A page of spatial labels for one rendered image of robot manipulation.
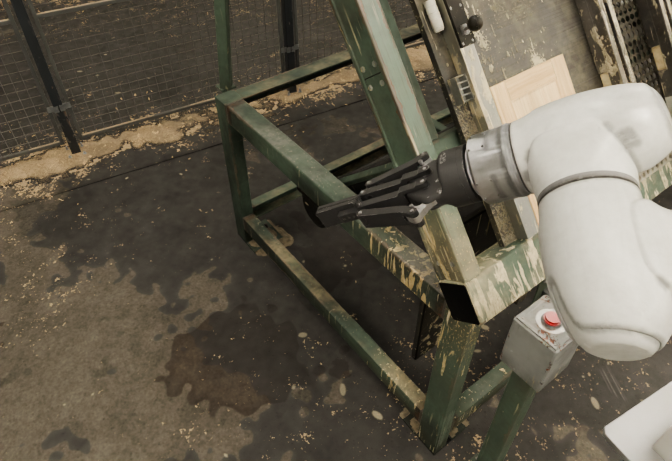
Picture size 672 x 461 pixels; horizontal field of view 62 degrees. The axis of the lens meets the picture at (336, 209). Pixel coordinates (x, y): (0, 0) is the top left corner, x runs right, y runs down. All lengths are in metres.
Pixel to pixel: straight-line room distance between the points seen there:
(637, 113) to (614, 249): 0.15
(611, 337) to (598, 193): 0.14
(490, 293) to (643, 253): 0.92
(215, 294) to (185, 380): 0.43
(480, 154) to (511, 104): 0.93
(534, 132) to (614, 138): 0.08
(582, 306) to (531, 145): 0.19
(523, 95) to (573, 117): 1.00
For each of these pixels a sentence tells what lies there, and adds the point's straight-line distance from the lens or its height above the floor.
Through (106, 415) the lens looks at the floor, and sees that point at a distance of 2.37.
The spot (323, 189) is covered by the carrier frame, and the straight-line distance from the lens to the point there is 1.81.
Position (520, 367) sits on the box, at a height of 0.79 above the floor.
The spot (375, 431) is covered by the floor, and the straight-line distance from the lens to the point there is 2.19.
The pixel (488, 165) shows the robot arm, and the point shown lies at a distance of 0.67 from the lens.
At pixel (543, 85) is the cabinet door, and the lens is 1.71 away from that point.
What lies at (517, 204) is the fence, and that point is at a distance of 1.55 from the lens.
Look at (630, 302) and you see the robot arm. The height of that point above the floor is 1.58.
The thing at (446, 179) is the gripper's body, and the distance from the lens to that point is 0.69.
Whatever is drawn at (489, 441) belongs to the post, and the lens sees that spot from 1.85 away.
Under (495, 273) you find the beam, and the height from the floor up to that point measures 0.89.
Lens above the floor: 1.98
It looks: 43 degrees down
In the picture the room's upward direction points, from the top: straight up
